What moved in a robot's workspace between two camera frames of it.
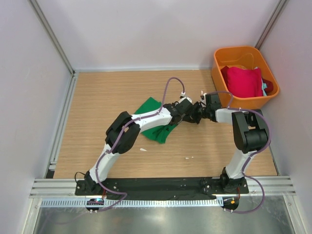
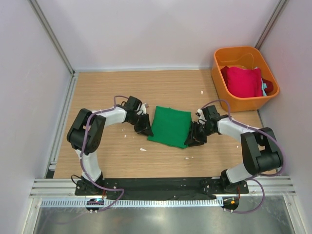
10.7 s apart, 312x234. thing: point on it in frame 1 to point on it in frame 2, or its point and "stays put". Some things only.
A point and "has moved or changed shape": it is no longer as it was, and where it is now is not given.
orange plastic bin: [242, 77] stays put
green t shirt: [158, 133] has moved or changed shape
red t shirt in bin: [244, 83] stays put
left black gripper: [173, 105] to [145, 129]
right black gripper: [197, 105] to [192, 136]
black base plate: [181, 188] stays put
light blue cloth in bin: [264, 86] stays put
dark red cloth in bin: [269, 85] stays put
